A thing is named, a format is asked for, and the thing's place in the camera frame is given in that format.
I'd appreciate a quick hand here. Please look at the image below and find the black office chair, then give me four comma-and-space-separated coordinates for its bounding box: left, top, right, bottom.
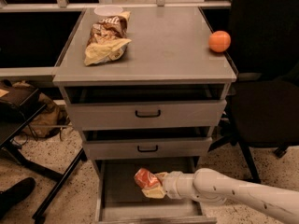
209, 0, 299, 183

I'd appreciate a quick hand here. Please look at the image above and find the grey drawer cabinet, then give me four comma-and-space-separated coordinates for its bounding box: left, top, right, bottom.
52, 6, 238, 224

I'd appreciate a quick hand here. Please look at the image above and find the bottom grey open drawer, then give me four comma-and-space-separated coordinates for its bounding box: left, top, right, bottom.
96, 158, 217, 224

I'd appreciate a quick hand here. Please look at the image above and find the middle grey drawer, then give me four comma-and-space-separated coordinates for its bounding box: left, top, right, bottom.
82, 137, 212, 160

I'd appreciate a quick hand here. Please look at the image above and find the brown chip bag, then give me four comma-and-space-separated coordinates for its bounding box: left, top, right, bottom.
84, 11, 131, 66

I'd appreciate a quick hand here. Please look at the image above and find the orange fruit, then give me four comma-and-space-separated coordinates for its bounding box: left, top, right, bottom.
208, 31, 231, 52

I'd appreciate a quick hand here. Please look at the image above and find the black side table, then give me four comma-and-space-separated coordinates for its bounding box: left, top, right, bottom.
0, 103, 87, 224

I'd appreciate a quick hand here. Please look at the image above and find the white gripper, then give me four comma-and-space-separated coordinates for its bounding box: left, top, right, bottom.
142, 171, 182, 200

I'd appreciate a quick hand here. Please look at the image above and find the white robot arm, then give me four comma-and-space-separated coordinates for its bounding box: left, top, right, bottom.
135, 168, 299, 224

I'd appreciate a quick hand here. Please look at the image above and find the brown backpack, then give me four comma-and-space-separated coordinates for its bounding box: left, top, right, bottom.
0, 79, 70, 139

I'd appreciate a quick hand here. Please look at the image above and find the top grey drawer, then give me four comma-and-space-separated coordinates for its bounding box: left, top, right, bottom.
66, 100, 226, 131

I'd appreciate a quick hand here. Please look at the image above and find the black shoe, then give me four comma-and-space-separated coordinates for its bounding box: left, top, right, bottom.
0, 177, 36, 219

